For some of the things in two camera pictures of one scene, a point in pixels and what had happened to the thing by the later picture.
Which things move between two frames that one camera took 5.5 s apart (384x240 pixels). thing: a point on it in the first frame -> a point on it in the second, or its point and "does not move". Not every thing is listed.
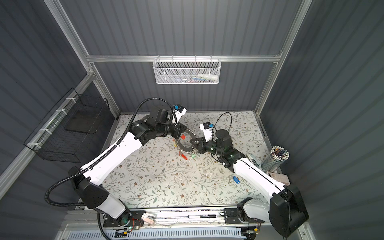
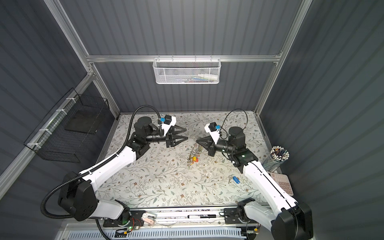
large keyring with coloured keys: [176, 142] -> [194, 153]
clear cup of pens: [278, 155] does not move
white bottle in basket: [211, 77] does not move
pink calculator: [281, 178] does not move
